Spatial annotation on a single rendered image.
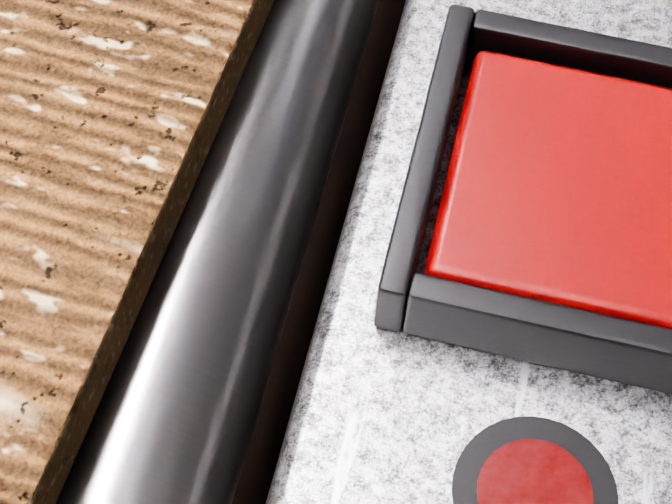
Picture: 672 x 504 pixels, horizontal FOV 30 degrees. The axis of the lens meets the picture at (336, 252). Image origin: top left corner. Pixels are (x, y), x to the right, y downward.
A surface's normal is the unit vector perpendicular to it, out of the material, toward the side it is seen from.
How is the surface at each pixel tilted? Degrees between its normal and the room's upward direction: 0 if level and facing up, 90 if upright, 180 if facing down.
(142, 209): 0
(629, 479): 0
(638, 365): 90
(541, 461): 0
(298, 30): 23
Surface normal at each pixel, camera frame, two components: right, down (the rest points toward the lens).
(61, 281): 0.04, -0.51
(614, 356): -0.23, 0.83
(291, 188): 0.76, -0.17
